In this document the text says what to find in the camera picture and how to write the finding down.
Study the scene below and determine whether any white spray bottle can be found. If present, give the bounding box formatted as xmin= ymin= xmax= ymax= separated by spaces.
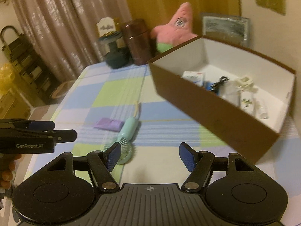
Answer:
xmin=257 ymin=98 xmax=269 ymax=119

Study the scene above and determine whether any dark wooden shelf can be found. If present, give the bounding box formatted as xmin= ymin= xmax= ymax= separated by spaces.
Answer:
xmin=1 ymin=26 xmax=60 ymax=105

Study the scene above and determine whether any blue cream tube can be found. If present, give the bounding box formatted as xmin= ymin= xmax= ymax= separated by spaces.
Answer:
xmin=204 ymin=81 xmax=219 ymax=95

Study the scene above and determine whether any brown cardboard box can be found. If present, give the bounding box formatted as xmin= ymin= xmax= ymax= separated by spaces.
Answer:
xmin=149 ymin=36 xmax=295 ymax=163

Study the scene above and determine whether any purple cosmetic tube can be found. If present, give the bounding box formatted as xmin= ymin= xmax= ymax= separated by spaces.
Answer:
xmin=93 ymin=118 xmax=125 ymax=132

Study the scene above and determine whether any beige patterned curtain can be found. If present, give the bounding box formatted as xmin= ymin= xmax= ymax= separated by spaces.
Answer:
xmin=12 ymin=0 xmax=131 ymax=82

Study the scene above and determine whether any white blue medicine box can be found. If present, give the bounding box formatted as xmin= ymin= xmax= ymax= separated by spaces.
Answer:
xmin=182 ymin=71 xmax=204 ymax=87

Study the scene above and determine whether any checked blue green tablecloth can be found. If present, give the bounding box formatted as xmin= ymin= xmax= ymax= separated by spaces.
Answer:
xmin=23 ymin=62 xmax=301 ymax=198

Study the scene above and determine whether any pink starfish plush toy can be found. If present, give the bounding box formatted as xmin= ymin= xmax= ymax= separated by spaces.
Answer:
xmin=150 ymin=2 xmax=197 ymax=53

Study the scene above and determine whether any cream hair claw clip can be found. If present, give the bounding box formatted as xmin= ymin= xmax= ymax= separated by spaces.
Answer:
xmin=235 ymin=76 xmax=258 ymax=93

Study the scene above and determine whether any brown metal canister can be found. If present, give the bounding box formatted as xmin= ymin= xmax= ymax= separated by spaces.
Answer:
xmin=121 ymin=18 xmax=152 ymax=65

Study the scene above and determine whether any mint handheld fan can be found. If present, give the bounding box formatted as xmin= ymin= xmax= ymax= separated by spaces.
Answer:
xmin=104 ymin=102 xmax=140 ymax=165

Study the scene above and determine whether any dark green glass teapot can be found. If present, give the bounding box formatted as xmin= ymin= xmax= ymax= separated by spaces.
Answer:
xmin=98 ymin=31 xmax=130 ymax=69

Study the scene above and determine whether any black cable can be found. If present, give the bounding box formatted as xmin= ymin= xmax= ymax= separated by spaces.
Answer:
xmin=209 ymin=76 xmax=230 ymax=92

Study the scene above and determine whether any long white ointment box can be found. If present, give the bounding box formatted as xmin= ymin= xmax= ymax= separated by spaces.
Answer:
xmin=240 ymin=91 xmax=255 ymax=116

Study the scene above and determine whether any framed landscape picture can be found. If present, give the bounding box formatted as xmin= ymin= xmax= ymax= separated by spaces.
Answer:
xmin=201 ymin=13 xmax=251 ymax=47

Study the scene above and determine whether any person's left hand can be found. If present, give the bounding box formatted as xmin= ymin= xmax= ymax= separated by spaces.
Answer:
xmin=1 ymin=154 xmax=22 ymax=189

